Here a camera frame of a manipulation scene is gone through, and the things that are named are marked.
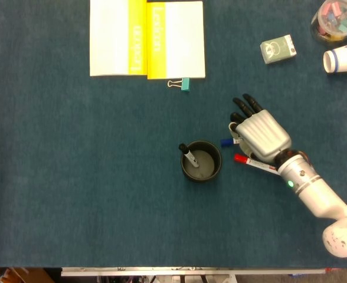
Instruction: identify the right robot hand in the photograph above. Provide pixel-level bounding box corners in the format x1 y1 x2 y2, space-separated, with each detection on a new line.
228 93 292 166

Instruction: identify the red-capped whiteboard marker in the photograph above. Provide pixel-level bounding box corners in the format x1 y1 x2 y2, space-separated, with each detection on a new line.
234 153 280 175

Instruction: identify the blue-capped whiteboard marker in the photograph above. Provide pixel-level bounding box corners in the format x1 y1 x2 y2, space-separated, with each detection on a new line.
220 137 242 147

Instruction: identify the black-capped whiteboard marker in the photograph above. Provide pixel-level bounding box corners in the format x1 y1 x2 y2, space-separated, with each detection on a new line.
178 143 200 169

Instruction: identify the black mesh pen holder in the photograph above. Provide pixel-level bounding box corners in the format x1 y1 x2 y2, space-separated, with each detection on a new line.
181 140 222 183

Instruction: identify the small green printed box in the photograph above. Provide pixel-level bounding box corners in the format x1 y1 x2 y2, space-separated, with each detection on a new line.
260 34 298 65

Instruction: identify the teal binder clip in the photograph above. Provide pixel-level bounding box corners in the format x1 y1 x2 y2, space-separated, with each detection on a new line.
166 77 191 94

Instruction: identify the white paper cup blue stripe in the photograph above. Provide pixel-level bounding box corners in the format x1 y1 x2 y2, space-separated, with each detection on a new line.
322 40 347 74

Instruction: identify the white notebook yellow spine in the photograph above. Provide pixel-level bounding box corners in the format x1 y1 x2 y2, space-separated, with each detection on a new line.
146 1 207 80

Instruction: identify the clear jar of binder clips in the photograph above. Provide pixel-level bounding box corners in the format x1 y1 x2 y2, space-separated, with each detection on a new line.
310 0 347 48

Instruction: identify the white notebook lime stripe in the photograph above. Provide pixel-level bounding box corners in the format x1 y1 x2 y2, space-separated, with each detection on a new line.
89 0 148 77

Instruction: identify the blue felt table mat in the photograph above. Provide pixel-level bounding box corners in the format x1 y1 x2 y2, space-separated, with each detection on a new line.
0 0 347 268

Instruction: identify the brown cardboard box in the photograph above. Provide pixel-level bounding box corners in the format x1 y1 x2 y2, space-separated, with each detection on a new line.
0 267 56 283

